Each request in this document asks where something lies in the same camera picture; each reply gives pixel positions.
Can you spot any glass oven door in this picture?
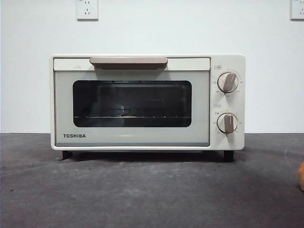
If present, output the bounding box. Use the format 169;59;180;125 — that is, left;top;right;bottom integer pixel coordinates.
53;57;211;147

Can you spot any golden bread loaf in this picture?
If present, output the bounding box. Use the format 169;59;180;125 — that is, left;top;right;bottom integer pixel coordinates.
297;162;304;190

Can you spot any cream oven knob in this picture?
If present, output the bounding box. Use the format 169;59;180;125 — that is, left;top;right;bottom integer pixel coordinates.
217;113;238;133
217;72;239;93

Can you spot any cream Toshiba toaster oven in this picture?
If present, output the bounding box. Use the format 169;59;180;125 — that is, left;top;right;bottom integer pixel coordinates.
49;53;246;163

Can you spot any metal wire oven rack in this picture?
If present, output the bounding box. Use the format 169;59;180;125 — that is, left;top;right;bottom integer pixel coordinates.
74;108;190;119

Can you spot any white wall socket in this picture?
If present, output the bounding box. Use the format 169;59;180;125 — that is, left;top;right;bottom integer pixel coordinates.
290;0;304;20
76;0;99;20

